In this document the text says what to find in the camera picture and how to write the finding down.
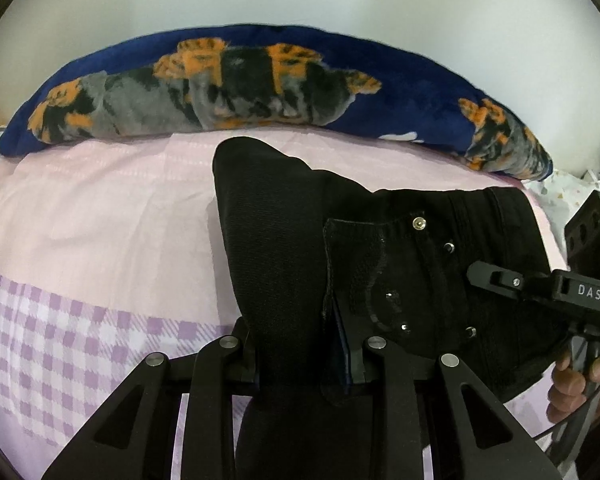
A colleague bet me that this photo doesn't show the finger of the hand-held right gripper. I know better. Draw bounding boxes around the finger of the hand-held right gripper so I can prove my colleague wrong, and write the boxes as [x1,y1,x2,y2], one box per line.
[466,260,556,302]

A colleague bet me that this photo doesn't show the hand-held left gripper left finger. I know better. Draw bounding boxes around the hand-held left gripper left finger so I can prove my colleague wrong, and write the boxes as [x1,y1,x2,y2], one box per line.
[42,317,259,480]

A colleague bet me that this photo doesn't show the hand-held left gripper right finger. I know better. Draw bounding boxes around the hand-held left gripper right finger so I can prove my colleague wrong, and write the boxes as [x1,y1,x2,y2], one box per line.
[334,309,564,480]

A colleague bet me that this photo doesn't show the black pants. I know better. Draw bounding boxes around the black pants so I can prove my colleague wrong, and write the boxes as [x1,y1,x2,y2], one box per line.
[212,136,572,480]

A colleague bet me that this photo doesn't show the person's right hand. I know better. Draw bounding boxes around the person's right hand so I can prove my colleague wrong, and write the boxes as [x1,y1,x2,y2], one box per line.
[546,344,600,423]

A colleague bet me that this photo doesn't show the white dotted cloth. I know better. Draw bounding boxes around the white dotted cloth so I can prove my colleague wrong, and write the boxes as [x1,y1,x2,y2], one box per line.
[524,164,600,223]

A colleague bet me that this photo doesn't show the pink checked bed sheet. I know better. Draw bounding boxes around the pink checked bed sheet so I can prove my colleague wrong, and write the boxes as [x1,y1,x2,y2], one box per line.
[0,130,571,480]

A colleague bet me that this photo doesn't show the blue printed fleece blanket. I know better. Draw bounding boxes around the blue printed fleece blanket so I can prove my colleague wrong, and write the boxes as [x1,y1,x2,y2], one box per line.
[0,25,555,182]

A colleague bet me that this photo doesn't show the black cable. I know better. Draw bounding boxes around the black cable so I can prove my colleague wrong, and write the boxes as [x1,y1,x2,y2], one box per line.
[529,385,600,445]

